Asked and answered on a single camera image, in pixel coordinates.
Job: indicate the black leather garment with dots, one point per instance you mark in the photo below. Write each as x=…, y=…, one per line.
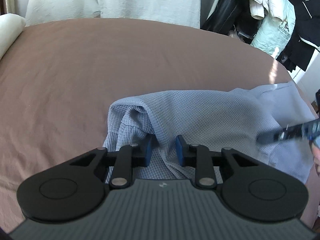
x=225, y=15

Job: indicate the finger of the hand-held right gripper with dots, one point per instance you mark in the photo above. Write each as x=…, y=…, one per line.
x=287, y=132

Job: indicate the grey waffle knit garment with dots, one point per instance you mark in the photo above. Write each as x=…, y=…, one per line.
x=212, y=115

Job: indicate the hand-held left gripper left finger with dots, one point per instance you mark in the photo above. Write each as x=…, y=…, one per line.
x=148, y=152

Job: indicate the mint green bag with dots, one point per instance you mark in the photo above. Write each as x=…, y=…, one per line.
x=275, y=30

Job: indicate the cream fleece cloth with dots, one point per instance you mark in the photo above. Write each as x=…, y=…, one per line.
x=10, y=32

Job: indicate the cream cloth cover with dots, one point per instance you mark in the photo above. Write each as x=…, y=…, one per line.
x=112, y=0

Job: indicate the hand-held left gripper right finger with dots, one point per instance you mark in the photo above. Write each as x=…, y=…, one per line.
x=180, y=151

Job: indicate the black hanging clothes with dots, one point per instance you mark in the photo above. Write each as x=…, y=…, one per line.
x=305, y=25

